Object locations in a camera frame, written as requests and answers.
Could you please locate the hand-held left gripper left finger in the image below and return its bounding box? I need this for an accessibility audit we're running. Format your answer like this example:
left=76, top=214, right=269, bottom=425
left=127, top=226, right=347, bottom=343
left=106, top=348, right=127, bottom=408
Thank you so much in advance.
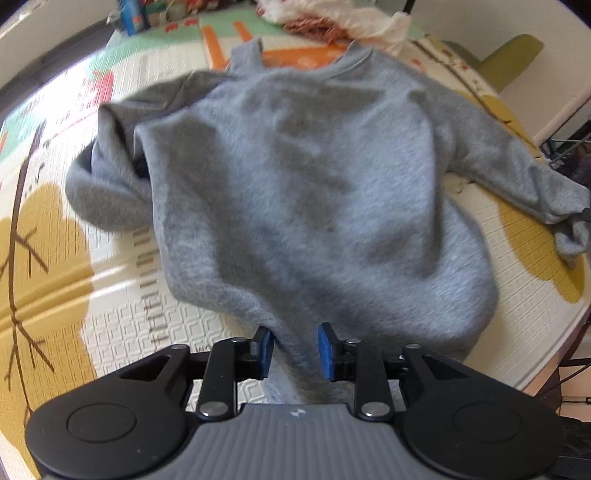
left=119, top=326, right=275, bottom=422

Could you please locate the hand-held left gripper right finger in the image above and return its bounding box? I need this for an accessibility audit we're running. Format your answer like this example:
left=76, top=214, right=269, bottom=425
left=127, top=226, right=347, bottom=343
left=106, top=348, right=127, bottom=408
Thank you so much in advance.
left=317, top=322, right=472, bottom=422

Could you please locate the grey sweatshirt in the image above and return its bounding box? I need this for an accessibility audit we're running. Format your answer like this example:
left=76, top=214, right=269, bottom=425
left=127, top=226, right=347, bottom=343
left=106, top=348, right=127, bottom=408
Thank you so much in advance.
left=65, top=37, right=591, bottom=403

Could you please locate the printed foam play mat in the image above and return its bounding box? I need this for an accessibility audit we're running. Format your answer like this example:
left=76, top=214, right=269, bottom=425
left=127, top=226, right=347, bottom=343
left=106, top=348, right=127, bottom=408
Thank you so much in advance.
left=0, top=8, right=589, bottom=467

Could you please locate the black metal rack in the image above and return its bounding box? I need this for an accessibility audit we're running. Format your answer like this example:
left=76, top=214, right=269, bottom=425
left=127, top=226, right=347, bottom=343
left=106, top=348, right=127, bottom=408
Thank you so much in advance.
left=538, top=129, right=591, bottom=188

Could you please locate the white strawberry-print cloth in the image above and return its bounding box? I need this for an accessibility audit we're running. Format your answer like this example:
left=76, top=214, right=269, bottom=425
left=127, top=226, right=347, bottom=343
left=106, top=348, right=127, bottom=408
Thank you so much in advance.
left=256, top=0, right=411, bottom=54

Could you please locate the green chair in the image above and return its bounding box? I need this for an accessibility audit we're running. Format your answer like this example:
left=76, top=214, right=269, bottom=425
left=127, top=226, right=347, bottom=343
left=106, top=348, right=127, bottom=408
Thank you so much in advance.
left=443, top=34, right=546, bottom=93

